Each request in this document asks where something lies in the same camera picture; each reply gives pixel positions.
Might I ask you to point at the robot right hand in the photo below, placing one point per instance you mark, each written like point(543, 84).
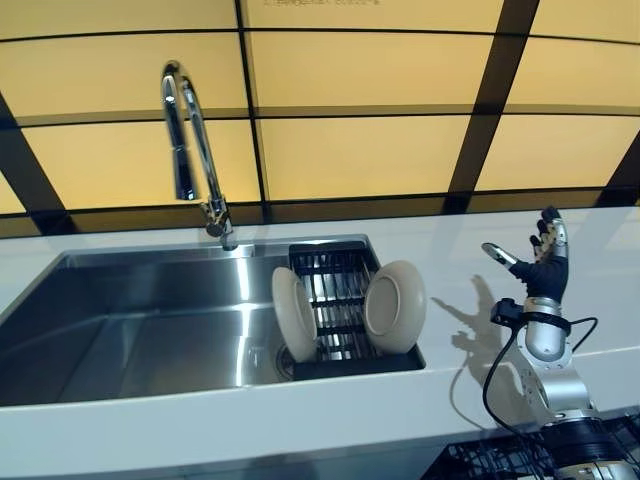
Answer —
point(547, 277)

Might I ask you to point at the cream round ceramic plate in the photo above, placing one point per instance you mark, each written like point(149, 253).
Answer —
point(292, 315)
point(395, 305)

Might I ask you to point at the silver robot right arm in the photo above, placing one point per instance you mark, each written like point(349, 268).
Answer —
point(555, 380)

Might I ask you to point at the black dish drying rack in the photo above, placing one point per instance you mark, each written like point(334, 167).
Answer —
point(340, 280)

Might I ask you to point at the steel sink drain strainer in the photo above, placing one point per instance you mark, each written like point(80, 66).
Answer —
point(284, 361)

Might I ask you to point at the chrome gooseneck kitchen faucet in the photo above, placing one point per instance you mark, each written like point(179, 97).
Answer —
point(197, 130)

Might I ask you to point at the stainless steel sink basin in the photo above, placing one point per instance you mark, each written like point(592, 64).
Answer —
point(150, 315)

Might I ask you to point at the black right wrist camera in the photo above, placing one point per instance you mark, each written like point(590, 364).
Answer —
point(506, 311)

